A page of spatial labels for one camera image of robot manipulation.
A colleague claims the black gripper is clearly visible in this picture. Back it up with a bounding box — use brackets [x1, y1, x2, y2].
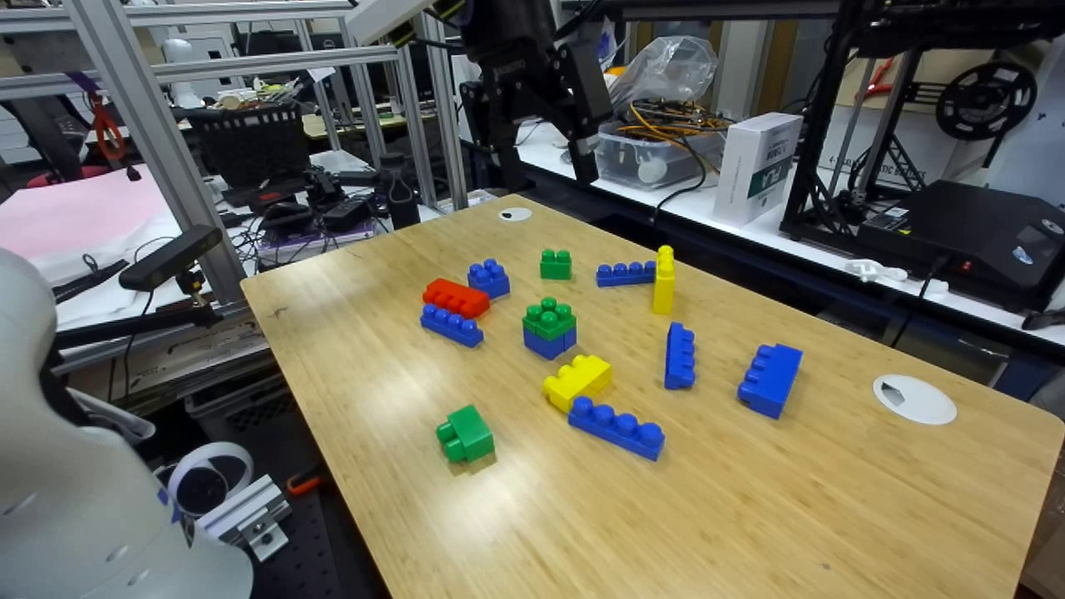
[462, 0, 615, 189]

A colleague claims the blue square toy block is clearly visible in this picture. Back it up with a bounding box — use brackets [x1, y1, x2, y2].
[466, 256, 514, 298]
[523, 321, 578, 361]

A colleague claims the green square toy block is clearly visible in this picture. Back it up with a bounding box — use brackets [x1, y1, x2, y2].
[523, 291, 578, 341]
[541, 247, 575, 284]
[433, 401, 500, 466]

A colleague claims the blue long toy block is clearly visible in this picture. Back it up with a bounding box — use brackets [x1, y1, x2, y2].
[664, 320, 700, 392]
[567, 392, 668, 463]
[421, 304, 487, 350]
[594, 258, 661, 288]

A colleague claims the yellow long toy block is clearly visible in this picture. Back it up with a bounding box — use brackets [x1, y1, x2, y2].
[651, 244, 679, 317]
[543, 351, 615, 416]

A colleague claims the red long toy block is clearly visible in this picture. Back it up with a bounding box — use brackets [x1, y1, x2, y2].
[421, 275, 493, 320]

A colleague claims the large blue toy block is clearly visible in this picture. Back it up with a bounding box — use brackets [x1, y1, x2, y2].
[737, 340, 807, 423]

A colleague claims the clear plastic bin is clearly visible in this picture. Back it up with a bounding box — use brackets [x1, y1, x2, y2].
[594, 117, 727, 194]

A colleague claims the clear plastic bag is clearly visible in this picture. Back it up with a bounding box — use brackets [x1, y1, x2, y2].
[611, 30, 724, 117]

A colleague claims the white cardboard box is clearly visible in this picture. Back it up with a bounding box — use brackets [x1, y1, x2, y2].
[712, 108, 807, 226]

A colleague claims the black filament spool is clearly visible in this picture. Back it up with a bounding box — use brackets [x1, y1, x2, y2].
[931, 56, 1040, 144]

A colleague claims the black desktop device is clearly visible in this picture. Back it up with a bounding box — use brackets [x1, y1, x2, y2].
[903, 180, 1065, 312]

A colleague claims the large white table grommet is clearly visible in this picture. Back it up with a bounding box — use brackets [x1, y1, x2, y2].
[869, 371, 959, 430]

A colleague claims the aluminium profile rack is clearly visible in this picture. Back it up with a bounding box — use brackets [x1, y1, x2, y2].
[0, 0, 473, 306]

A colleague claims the pink sheet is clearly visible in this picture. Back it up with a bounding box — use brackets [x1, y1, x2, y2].
[0, 164, 185, 284]

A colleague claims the yellow cable bundle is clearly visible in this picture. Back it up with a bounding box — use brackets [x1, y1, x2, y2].
[618, 98, 727, 145]

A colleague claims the black 3D printer frame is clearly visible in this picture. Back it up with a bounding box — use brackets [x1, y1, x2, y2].
[778, 0, 1065, 244]

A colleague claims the black wire basket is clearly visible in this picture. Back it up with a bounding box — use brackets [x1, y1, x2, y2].
[185, 98, 313, 194]

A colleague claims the black stereo camera bar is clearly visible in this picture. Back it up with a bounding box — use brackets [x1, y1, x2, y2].
[118, 223, 228, 291]

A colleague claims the white cable coil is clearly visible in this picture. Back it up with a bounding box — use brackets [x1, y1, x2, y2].
[165, 439, 260, 527]

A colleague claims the aluminium bracket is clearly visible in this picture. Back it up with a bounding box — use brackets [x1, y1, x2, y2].
[192, 472, 294, 561]

